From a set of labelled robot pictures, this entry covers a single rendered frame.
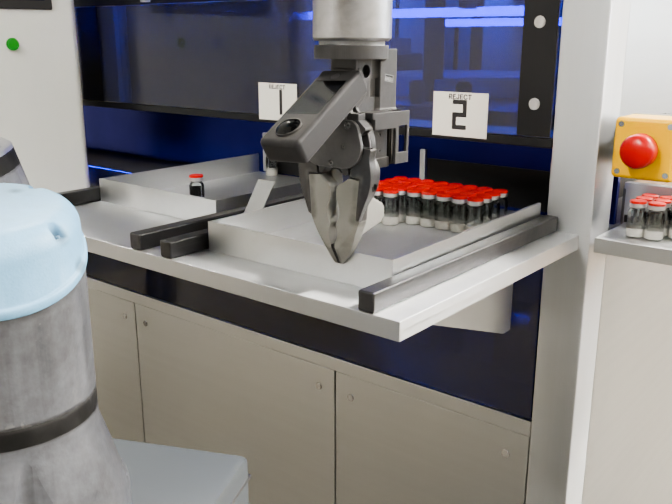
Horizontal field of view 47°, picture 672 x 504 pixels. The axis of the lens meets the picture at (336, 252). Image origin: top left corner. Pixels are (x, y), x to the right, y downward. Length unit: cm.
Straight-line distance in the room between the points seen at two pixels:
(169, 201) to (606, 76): 59
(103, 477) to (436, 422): 74
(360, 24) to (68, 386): 40
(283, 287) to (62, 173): 88
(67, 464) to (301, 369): 87
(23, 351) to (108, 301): 127
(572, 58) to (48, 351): 72
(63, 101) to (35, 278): 109
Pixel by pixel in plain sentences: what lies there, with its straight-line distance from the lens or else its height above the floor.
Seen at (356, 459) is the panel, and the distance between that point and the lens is 136.
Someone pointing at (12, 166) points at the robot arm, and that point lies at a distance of 65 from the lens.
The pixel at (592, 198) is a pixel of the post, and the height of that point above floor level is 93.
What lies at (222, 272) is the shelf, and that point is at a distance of 83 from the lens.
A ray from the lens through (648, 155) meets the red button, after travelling 95.
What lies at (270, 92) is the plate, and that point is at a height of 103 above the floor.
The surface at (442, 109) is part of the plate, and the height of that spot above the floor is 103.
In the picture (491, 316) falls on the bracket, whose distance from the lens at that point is 104.
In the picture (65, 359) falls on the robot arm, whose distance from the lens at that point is 52.
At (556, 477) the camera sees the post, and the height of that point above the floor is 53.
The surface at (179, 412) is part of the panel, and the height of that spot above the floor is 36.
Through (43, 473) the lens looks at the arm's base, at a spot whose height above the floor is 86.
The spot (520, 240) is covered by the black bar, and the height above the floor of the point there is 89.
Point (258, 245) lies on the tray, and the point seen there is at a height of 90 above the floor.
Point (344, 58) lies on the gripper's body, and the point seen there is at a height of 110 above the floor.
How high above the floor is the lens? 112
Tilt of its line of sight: 16 degrees down
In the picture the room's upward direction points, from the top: straight up
